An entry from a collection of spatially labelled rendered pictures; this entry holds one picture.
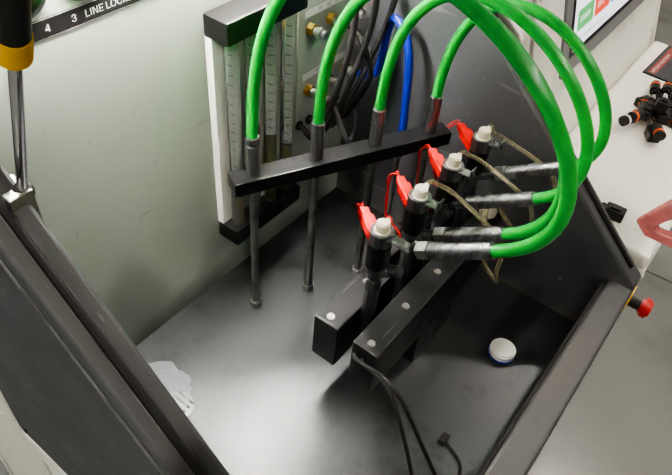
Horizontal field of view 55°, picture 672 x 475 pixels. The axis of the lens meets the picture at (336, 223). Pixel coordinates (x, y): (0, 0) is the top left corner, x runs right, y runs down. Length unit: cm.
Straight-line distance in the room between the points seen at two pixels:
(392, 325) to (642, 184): 54
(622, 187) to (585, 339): 32
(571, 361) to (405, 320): 22
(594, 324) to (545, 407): 16
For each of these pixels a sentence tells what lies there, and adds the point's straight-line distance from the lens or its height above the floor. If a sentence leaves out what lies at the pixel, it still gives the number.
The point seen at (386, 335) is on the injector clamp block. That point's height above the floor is 98.
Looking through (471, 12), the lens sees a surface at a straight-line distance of 55.
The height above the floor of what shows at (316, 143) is 113.
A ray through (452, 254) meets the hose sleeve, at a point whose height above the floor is 116.
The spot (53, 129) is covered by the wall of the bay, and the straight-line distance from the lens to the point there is 72.
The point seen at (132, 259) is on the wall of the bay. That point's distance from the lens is 89.
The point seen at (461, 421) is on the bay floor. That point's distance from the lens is 96.
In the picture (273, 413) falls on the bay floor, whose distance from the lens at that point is 93.
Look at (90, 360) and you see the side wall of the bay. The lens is 52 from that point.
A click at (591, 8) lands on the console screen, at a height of 119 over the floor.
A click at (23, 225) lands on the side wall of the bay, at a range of 52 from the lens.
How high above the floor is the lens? 164
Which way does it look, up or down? 44 degrees down
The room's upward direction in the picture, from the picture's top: 6 degrees clockwise
